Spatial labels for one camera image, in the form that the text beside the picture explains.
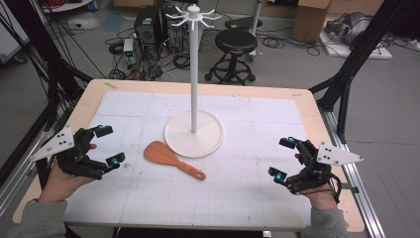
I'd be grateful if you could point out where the black metal frame strut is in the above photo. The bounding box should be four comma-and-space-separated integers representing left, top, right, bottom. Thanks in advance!
309, 0, 411, 144

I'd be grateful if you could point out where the orange-brown rice spatula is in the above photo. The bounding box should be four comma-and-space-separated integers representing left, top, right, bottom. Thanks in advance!
143, 140, 207, 181

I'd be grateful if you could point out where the grey bag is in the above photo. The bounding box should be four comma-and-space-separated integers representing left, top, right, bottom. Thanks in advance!
325, 11, 373, 46

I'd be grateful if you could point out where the person's right hand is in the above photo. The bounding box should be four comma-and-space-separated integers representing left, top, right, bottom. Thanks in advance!
294, 153, 340, 211

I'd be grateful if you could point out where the aluminium rail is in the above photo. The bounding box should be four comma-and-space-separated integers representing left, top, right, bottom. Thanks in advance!
317, 106, 386, 238

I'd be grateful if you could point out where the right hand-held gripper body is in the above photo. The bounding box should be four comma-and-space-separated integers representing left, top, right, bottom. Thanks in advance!
285, 138, 365, 195

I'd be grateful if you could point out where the brown cardboard box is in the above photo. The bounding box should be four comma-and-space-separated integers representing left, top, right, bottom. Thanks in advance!
291, 0, 332, 45

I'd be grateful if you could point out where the white gridded mat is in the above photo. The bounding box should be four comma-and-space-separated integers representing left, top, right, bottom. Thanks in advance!
63, 90, 314, 232

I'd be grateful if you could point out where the white hook stand rack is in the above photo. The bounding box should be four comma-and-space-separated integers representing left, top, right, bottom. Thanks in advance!
163, 3, 225, 159

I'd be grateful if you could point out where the black flat laptop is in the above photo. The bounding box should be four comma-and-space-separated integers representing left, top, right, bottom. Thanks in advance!
224, 16, 263, 31

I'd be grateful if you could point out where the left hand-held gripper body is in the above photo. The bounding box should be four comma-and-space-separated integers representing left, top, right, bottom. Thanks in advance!
29, 124, 111, 181

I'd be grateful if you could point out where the black round stool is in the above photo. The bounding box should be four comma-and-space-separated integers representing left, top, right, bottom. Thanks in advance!
204, 28, 259, 86

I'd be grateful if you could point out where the black computer tower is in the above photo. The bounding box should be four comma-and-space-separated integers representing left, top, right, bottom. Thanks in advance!
133, 5, 160, 61

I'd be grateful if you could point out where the small white power supply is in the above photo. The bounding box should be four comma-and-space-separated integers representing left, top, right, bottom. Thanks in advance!
122, 38, 136, 66

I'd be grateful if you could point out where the person's left hand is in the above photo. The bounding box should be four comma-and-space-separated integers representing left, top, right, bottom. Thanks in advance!
38, 142, 99, 204

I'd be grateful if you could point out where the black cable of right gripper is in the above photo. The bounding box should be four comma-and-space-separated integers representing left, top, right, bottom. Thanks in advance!
298, 172, 343, 204

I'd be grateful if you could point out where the white metal pole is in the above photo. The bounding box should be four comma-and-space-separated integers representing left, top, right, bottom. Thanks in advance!
249, 0, 264, 62

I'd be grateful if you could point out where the tangle of black floor cables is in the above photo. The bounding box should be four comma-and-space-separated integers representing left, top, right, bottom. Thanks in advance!
257, 31, 331, 58

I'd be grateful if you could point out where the white flat board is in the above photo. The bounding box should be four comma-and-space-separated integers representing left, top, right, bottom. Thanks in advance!
319, 32, 394, 60

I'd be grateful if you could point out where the black frame with cable bundle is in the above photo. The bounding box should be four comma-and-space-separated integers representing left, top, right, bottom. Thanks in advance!
0, 0, 94, 133

